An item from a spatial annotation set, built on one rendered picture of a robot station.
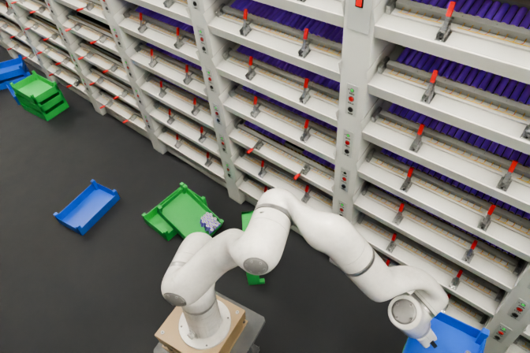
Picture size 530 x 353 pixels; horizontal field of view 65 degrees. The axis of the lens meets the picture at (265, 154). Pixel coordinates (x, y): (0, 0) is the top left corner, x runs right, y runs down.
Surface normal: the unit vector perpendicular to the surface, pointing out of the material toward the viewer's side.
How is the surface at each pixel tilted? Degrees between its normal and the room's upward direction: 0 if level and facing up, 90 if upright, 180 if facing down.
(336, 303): 0
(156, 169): 0
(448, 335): 0
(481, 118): 17
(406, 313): 25
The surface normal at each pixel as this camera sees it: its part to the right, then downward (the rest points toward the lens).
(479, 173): -0.25, -0.51
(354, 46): -0.64, 0.57
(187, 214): 0.22, -0.50
